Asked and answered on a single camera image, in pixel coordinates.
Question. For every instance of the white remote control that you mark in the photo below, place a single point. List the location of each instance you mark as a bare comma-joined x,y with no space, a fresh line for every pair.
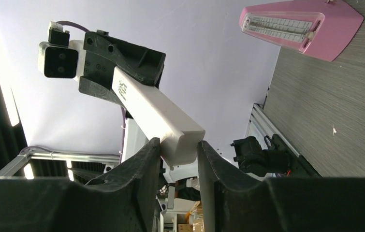
159,117

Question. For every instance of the black clamp on frame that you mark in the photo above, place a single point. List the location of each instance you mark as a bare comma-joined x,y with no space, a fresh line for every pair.
278,159

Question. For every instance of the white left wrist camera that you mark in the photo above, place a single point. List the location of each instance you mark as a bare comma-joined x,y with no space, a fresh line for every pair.
59,56

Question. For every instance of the pink metronome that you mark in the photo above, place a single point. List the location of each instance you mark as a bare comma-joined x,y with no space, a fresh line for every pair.
320,29

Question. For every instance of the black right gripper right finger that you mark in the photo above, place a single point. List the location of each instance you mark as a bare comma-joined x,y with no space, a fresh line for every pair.
233,201

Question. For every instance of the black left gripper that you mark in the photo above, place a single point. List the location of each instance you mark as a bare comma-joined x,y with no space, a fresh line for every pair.
105,53

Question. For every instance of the aluminium frame rail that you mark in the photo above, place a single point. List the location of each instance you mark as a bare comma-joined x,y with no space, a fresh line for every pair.
22,159

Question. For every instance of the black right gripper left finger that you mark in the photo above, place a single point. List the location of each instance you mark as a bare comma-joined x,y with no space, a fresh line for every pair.
121,200

